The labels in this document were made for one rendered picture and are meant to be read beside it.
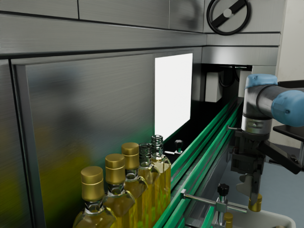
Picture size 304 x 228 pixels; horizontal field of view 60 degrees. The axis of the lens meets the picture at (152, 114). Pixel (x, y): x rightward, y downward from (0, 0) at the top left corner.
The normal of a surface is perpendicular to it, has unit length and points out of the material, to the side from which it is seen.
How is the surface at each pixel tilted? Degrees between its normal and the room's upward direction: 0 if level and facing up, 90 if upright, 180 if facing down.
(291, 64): 90
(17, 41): 90
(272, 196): 0
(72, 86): 90
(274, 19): 90
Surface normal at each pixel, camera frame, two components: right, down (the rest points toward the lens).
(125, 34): 0.90, 0.11
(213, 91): -0.44, 0.24
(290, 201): 0.00, -0.96
